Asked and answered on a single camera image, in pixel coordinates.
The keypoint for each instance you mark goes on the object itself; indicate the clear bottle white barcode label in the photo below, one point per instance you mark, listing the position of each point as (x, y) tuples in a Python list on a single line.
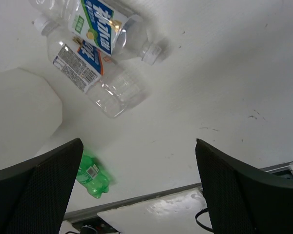
[(107, 84)]

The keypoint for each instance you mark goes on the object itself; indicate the aluminium table edge rail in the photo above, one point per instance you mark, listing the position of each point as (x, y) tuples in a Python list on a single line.
[(90, 213)]

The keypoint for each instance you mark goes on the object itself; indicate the clear bottle green blue label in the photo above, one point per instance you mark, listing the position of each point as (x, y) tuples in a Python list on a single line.
[(106, 24)]

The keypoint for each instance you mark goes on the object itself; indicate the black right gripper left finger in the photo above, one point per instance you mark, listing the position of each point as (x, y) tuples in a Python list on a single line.
[(34, 194)]

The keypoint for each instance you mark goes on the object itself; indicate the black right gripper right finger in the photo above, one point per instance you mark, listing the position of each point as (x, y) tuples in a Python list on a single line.
[(240, 198)]

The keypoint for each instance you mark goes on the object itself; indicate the green plastic soda bottle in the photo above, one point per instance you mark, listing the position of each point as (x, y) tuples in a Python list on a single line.
[(93, 175)]

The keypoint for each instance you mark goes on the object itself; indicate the white octagonal plastic bin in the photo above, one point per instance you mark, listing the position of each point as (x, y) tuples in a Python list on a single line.
[(30, 112)]

